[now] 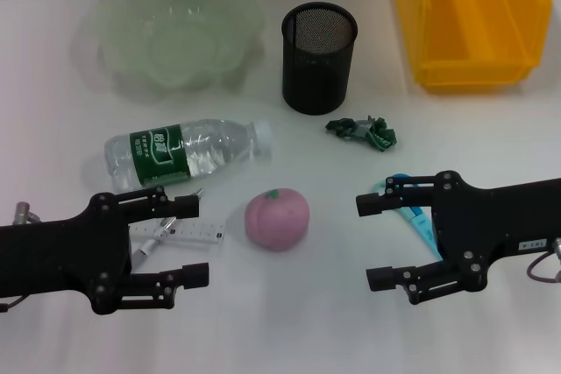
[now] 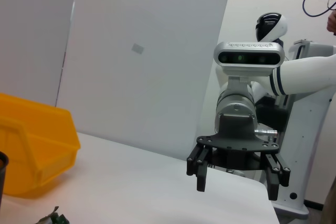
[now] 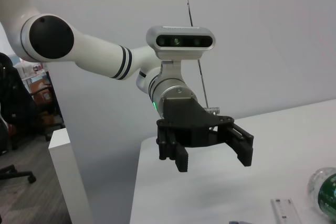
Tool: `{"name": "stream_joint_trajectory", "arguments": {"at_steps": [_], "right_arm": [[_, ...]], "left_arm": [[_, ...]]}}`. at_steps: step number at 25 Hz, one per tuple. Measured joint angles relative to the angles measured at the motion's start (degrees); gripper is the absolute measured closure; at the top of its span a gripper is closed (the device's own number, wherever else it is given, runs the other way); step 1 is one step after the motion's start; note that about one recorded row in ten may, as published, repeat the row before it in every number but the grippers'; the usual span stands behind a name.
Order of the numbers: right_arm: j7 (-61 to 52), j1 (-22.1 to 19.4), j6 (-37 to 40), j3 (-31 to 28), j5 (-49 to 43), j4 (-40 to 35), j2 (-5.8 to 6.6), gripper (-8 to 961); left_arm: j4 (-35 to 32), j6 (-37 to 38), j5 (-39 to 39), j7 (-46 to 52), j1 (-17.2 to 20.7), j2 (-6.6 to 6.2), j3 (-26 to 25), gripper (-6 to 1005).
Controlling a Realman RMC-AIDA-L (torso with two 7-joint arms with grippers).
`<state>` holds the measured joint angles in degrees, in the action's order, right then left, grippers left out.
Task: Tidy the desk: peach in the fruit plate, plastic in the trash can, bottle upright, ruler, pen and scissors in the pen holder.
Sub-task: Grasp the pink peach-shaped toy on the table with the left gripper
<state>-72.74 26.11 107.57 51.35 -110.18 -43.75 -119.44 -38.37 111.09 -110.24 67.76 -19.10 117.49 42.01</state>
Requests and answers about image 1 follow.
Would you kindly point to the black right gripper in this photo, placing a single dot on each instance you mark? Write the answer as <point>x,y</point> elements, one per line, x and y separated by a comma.
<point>477,225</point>

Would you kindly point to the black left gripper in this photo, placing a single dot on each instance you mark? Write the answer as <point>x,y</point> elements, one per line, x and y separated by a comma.
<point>66,256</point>

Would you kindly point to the pink toy peach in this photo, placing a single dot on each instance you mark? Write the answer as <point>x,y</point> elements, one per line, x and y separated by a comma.
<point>276,220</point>

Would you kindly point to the clear water bottle green label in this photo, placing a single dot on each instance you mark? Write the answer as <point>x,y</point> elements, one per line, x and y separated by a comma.
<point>162,155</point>

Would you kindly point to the green plastic wrapper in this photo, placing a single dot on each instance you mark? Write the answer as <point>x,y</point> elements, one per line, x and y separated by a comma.
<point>372,133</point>

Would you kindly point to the clear plastic ruler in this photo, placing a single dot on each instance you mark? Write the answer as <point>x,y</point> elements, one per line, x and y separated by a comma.
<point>197,231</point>

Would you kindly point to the silver ballpoint pen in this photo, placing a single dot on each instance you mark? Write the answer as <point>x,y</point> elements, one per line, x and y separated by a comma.
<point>151,242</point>

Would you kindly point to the blue scissors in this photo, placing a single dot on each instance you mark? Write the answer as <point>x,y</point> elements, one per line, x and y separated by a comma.
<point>421,221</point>

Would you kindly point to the black mesh pen holder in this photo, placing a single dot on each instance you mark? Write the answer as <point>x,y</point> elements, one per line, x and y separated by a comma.
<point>317,72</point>

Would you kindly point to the translucent green fruit bowl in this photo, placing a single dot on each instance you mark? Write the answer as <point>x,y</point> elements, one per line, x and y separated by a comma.
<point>175,41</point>

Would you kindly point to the yellow plastic bin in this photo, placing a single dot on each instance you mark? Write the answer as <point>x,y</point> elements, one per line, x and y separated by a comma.
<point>473,41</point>

